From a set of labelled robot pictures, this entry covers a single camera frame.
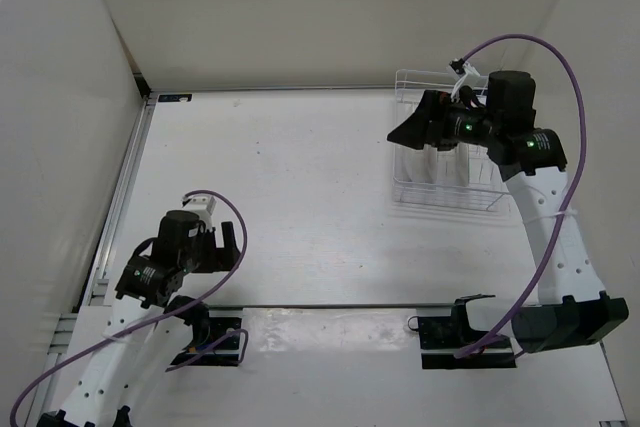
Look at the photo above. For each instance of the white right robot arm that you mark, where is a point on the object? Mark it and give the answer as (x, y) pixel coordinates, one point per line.
(566, 305)

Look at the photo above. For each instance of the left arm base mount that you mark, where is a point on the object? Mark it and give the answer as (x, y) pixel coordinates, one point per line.
(227, 354)

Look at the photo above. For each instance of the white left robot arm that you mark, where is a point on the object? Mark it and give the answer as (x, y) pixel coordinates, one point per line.
(150, 321)

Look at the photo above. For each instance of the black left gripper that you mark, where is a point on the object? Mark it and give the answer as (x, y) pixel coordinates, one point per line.
(220, 258)

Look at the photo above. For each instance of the white plate with teal rim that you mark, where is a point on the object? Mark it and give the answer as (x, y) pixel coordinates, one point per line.
(431, 160)

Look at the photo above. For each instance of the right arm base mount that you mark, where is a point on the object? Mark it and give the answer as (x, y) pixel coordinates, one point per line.
(441, 335)

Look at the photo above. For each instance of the aluminium table edge rail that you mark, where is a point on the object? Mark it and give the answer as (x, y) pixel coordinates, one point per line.
(95, 289)

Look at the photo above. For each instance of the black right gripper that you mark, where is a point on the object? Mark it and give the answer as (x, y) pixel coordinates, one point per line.
(428, 124)

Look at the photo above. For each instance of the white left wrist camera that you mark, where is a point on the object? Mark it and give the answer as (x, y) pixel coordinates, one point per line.
(202, 205)

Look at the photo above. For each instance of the white plate with green emblem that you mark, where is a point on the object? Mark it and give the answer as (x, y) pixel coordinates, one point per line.
(462, 169)

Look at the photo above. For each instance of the blue corner sticker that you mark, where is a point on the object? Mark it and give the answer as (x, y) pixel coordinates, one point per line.
(174, 98)

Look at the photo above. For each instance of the white wire dish rack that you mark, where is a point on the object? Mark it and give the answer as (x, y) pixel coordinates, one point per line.
(485, 193)

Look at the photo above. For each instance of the plate with red green rim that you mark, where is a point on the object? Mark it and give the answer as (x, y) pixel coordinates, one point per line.
(414, 165)

